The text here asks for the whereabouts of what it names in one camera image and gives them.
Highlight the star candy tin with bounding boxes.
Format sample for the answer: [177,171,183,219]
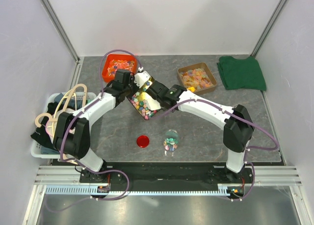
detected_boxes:
[128,78,161,120]

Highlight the yellow plastic scoop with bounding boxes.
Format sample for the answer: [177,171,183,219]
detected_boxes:
[187,87,195,92]

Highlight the orange candy box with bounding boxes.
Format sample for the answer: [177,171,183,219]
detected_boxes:
[102,54,137,83]

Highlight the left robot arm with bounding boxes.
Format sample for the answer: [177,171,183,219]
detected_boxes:
[53,69,139,182]

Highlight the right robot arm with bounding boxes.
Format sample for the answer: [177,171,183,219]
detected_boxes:
[145,81,255,183]

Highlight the brown gummy candy box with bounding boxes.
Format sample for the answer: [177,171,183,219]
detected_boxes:
[177,62,217,95]

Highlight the clear glass jar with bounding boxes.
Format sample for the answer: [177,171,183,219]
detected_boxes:
[163,129,179,156]

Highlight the red jar lid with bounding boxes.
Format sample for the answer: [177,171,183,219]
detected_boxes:
[136,135,150,148]

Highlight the green folded cloth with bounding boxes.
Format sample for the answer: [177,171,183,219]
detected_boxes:
[217,56,266,91]

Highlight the beige clothes hanger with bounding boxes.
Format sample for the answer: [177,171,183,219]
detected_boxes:
[31,84,90,151]

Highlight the white laundry basket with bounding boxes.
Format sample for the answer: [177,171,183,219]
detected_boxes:
[30,92,96,159]

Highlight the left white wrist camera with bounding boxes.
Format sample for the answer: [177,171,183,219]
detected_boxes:
[134,67,151,88]

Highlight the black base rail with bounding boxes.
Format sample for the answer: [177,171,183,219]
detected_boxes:
[78,161,256,186]

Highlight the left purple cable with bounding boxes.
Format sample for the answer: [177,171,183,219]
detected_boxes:
[44,49,143,212]

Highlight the purple cable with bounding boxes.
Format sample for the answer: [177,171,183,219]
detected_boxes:
[44,49,143,212]
[147,99,280,202]

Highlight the white cable duct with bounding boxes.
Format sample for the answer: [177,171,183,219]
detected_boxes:
[45,185,236,196]

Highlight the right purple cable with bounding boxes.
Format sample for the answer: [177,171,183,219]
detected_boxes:
[147,99,280,202]

